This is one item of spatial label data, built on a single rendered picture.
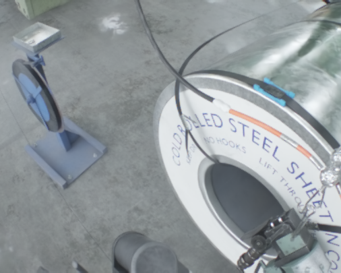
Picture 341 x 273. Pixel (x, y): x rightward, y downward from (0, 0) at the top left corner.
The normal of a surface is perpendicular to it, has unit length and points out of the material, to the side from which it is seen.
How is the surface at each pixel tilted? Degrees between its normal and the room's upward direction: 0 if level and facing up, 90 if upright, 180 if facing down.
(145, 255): 44
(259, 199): 16
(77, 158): 0
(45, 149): 0
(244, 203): 26
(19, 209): 0
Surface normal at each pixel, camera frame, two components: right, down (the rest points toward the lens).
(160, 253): 0.45, -0.14
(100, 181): -0.04, -0.69
